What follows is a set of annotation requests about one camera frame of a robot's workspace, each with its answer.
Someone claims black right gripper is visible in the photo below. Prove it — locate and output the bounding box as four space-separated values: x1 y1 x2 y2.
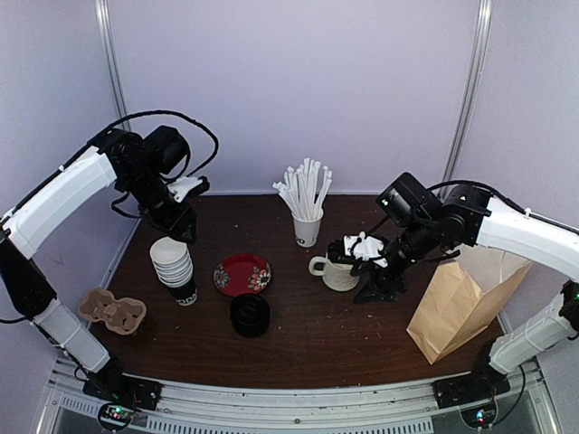
350 216 441 306

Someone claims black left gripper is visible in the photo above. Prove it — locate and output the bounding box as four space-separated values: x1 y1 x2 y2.
122 164 197 244

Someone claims stack of paper cups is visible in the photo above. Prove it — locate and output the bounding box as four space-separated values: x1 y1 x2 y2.
149 237 198 307

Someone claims stack of black lids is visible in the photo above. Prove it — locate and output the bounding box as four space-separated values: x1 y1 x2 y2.
230 294 271 338

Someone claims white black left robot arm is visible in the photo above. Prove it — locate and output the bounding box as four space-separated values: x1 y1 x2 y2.
1 126 206 401

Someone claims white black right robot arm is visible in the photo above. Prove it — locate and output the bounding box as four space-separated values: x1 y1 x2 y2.
343 173 578 400

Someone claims cream ceramic mug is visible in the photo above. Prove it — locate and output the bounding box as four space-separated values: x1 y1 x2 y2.
308 256 360 292

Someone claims red floral plate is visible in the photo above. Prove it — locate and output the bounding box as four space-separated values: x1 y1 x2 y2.
213 253 272 297

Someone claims brown paper bag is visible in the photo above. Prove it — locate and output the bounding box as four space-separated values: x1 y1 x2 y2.
406 246 533 364

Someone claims paper cup holding straws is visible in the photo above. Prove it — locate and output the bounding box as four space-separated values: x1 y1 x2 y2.
292 210 324 248

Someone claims cardboard cup carrier tray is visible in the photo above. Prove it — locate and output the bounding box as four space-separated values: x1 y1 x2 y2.
78 288 147 335

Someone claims bundle of white wrapped straws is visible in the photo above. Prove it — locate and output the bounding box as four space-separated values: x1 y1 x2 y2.
272 157 333 222

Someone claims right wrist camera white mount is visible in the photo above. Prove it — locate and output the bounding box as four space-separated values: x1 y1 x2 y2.
327 231 388 268

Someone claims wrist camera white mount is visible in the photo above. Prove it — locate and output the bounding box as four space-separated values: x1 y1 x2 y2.
327 231 388 268
167 175 210 203

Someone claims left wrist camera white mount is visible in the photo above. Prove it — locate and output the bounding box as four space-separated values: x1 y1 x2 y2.
167 175 210 203

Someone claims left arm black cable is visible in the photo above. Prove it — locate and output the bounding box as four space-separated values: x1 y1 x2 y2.
106 109 220 182

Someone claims aluminium front rail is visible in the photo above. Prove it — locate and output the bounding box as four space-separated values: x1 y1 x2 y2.
33 357 562 433

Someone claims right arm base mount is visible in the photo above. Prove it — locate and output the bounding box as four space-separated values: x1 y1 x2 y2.
432 360 510 429

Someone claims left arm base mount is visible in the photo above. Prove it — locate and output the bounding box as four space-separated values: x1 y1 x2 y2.
78 358 162 432

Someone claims left aluminium wall post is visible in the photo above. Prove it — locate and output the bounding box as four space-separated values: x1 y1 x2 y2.
94 0 128 118

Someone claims aluminium wall post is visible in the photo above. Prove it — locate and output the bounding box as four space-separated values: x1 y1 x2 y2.
94 0 128 118
442 0 494 181

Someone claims right aluminium wall post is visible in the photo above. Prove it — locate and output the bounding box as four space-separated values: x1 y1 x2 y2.
442 0 494 181

